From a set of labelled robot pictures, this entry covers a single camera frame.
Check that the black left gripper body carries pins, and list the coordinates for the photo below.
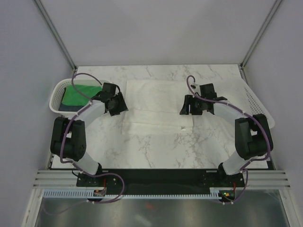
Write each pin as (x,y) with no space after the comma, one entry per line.
(115,109)

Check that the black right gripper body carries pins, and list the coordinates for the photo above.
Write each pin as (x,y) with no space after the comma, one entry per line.
(197,106)

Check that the white fluffy towel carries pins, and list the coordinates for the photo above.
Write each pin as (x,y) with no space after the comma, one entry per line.
(154,106)

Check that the green towel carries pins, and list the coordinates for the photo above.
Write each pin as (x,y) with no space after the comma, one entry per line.
(73,98)

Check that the dark blue towel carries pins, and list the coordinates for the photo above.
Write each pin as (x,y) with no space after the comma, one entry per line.
(69,108)

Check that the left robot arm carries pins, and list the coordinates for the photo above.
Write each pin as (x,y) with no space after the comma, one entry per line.
(68,140)

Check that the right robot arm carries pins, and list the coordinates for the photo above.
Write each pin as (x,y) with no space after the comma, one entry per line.
(252,136)

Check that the white perforated basket right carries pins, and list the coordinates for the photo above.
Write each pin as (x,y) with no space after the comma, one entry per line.
(239,94)

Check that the white perforated basket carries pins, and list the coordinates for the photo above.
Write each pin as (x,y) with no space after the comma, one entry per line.
(59,97)
(239,94)

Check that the white perforated basket left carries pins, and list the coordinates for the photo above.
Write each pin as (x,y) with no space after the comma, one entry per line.
(59,97)

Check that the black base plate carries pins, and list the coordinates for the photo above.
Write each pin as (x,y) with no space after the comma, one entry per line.
(162,180)

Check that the aluminium front rail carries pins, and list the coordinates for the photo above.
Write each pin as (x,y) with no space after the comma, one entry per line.
(257,179)

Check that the left aluminium frame post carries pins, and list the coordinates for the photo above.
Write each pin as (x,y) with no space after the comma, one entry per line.
(48,21)

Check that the aluminium frame post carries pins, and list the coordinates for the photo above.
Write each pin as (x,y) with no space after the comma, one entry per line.
(48,21)
(264,26)

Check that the white slotted cable duct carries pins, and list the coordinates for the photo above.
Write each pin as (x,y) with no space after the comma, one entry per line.
(210,193)

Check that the right aluminium frame post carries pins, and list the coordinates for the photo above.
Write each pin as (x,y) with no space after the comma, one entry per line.
(264,26)

